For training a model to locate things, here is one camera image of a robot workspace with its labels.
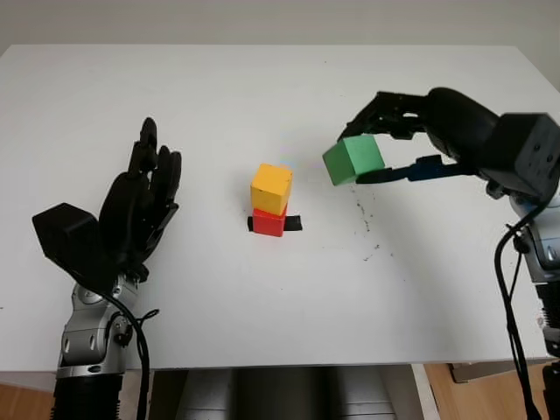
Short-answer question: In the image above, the grey table bracket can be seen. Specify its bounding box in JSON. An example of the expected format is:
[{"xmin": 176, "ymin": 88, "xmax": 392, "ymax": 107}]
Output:
[{"xmin": 449, "ymin": 362, "xmax": 485, "ymax": 385}]

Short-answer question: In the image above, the black tape strip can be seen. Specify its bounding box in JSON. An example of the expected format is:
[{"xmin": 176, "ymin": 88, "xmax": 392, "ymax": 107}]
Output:
[{"xmin": 247, "ymin": 214, "xmax": 304, "ymax": 233}]

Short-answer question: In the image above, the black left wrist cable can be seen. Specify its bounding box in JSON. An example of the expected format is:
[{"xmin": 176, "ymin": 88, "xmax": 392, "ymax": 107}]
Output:
[{"xmin": 108, "ymin": 292, "xmax": 161, "ymax": 420}]

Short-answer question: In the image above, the yellow wooden block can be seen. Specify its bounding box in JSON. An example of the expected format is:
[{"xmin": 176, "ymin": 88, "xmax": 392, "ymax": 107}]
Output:
[{"xmin": 249, "ymin": 163, "xmax": 294, "ymax": 215}]

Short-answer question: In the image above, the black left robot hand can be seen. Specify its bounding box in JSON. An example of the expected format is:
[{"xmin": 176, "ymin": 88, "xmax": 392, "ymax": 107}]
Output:
[{"xmin": 98, "ymin": 116, "xmax": 183, "ymax": 281}]

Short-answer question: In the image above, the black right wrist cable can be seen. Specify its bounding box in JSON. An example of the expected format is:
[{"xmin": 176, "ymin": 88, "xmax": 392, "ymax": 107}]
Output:
[{"xmin": 493, "ymin": 209, "xmax": 546, "ymax": 420}]

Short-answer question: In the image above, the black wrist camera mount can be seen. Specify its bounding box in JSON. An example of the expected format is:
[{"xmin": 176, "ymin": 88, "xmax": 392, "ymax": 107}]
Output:
[
  {"xmin": 479, "ymin": 112, "xmax": 560, "ymax": 202},
  {"xmin": 31, "ymin": 202, "xmax": 119, "ymax": 292}
]

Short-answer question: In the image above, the white table leg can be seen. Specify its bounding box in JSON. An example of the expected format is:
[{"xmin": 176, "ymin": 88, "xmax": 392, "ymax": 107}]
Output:
[{"xmin": 410, "ymin": 363, "xmax": 438, "ymax": 420}]

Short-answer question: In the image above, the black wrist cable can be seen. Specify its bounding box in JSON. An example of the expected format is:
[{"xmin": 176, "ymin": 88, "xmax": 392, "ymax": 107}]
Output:
[
  {"xmin": 108, "ymin": 292, "xmax": 161, "ymax": 420},
  {"xmin": 493, "ymin": 209, "xmax": 546, "ymax": 420}
]

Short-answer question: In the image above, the dark grey robot torso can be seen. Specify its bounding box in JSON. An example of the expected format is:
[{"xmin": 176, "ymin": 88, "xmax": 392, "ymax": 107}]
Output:
[{"xmin": 150, "ymin": 367, "xmax": 417, "ymax": 420}]

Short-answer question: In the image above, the red wooden block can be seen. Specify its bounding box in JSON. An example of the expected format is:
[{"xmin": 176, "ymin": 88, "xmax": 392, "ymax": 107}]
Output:
[{"xmin": 252, "ymin": 207, "xmax": 289, "ymax": 238}]

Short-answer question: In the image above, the green wooden block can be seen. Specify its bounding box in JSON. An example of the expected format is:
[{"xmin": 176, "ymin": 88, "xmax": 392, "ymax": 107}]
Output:
[{"xmin": 322, "ymin": 134, "xmax": 386, "ymax": 187}]

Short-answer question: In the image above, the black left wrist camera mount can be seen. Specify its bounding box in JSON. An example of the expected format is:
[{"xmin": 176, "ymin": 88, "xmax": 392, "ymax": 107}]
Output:
[{"xmin": 31, "ymin": 202, "xmax": 119, "ymax": 292}]

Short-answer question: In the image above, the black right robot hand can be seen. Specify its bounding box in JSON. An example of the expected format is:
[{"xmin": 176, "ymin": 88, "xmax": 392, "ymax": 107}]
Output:
[{"xmin": 339, "ymin": 87, "xmax": 502, "ymax": 187}]

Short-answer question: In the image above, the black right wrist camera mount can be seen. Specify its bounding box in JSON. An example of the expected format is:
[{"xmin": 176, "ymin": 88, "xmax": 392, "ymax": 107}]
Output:
[{"xmin": 479, "ymin": 112, "xmax": 560, "ymax": 202}]

